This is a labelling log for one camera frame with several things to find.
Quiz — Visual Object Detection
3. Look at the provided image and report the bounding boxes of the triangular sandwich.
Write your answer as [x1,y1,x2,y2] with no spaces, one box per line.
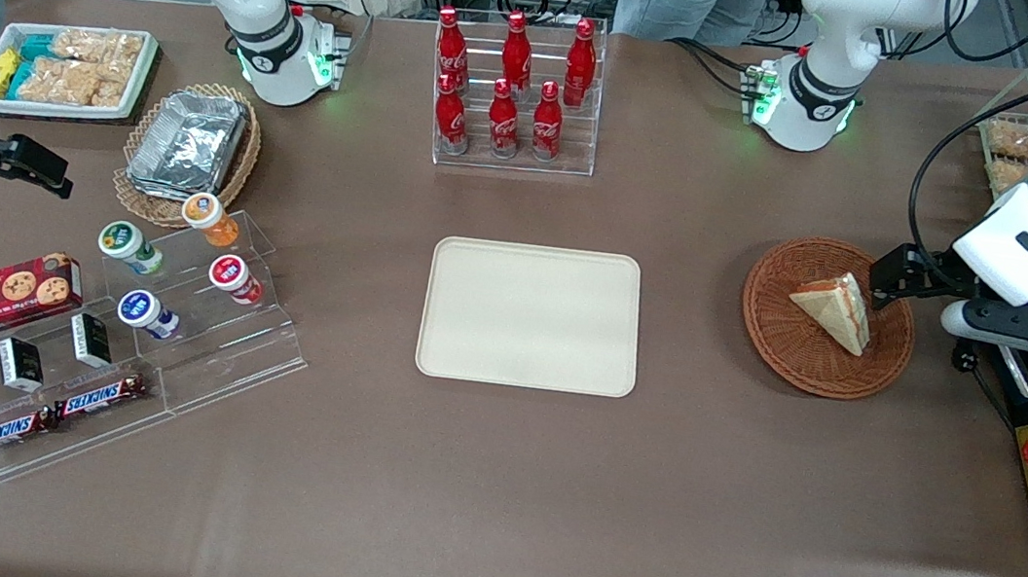
[783,265,879,358]

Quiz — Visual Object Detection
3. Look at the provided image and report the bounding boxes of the brown round wicker basket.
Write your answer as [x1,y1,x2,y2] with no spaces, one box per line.
[731,230,926,408]

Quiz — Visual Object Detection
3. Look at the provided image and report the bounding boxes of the white rectangular snack tray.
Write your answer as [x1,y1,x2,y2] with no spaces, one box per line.
[0,14,163,134]

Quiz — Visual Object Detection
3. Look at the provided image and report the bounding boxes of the light woven wicker basket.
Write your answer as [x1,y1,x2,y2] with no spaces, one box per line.
[107,71,269,239]

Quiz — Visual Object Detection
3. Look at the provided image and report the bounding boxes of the beige plastic tray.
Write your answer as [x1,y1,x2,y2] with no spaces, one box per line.
[413,232,652,402]

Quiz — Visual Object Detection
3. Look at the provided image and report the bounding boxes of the teal snack pack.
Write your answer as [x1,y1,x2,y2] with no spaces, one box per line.
[17,31,61,66]
[7,58,39,102]

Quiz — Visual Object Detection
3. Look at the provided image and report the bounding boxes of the yellow snack pack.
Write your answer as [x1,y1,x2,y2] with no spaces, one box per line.
[0,46,23,102]

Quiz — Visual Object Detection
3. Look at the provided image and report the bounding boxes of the clear rice cracker pack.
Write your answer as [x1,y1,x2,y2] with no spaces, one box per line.
[50,24,147,75]
[16,54,132,114]

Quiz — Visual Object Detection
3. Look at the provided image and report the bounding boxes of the bagged pastry snack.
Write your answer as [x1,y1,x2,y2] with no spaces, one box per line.
[981,113,1028,163]
[981,156,1028,198]

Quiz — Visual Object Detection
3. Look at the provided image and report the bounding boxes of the green capped yogurt bottle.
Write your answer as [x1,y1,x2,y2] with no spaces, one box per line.
[93,217,170,279]

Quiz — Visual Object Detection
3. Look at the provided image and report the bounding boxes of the stacked foil containers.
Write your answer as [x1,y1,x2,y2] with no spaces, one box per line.
[123,84,252,209]

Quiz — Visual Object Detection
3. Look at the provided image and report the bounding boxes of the small black box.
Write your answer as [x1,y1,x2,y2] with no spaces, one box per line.
[0,335,51,396]
[64,309,119,372]

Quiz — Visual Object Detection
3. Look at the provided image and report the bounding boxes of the blue capped yogurt bottle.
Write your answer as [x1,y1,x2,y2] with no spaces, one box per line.
[113,286,185,343]

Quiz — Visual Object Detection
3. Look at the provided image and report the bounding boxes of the orange capped yogurt bottle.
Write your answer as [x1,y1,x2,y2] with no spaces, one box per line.
[177,189,245,252]

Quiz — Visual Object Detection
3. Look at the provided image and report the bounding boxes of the Snickers chocolate bar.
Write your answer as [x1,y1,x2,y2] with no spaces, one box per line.
[51,362,153,433]
[0,401,59,470]

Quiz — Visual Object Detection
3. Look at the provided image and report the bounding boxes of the red capped yogurt bottle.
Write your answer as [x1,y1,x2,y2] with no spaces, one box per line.
[204,251,269,308]

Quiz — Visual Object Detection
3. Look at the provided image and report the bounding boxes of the clear acrylic stepped snack stand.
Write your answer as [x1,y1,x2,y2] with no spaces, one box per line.
[0,302,189,505]

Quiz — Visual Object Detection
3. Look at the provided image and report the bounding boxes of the clear acrylic stepped bottle stand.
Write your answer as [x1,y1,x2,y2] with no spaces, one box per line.
[81,194,326,432]

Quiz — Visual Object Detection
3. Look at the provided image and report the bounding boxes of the person in blue jeans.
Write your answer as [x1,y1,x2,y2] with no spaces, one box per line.
[609,0,777,57]

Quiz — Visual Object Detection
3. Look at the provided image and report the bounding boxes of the clear acrylic bottle rack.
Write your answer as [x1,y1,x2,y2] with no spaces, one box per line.
[419,2,613,186]

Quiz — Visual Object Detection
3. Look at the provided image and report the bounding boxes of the red cola bottle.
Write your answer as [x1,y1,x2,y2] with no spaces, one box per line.
[429,5,474,93]
[496,10,540,101]
[482,77,528,161]
[428,71,478,159]
[527,80,569,164]
[560,17,603,111]

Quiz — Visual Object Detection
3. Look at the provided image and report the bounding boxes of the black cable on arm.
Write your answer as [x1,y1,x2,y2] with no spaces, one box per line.
[901,72,1028,265]

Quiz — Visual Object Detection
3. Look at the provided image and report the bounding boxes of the black plug with cable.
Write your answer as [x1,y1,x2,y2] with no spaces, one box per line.
[942,339,1025,431]

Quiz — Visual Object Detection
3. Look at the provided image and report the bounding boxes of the white wire shelf rack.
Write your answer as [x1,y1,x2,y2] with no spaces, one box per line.
[965,50,1028,207]

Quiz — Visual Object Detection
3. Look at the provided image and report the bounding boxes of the black cables at arm base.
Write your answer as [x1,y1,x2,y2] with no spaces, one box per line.
[661,35,770,101]

